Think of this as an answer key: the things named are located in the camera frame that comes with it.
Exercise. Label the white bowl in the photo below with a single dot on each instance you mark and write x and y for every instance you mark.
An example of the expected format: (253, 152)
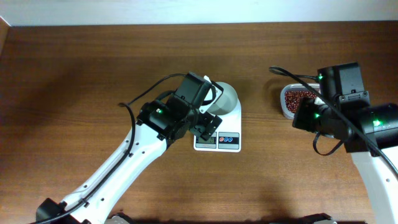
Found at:
(226, 102)

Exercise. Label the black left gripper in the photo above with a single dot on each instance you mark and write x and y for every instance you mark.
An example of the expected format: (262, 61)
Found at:
(206, 120)

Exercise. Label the white digital kitchen scale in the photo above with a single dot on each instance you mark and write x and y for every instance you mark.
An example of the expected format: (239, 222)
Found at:
(227, 137)

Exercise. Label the red adzuki beans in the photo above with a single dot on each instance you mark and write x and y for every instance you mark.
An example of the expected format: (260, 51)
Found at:
(293, 98)

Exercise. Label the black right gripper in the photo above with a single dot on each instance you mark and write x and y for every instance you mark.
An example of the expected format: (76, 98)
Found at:
(298, 120)

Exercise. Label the clear plastic container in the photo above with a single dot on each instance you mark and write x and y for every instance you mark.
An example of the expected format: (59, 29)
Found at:
(290, 87)

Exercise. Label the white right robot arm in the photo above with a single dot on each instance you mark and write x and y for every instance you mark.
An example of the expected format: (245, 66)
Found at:
(368, 133)

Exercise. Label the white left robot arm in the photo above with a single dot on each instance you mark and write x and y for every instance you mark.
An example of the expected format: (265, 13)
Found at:
(159, 124)

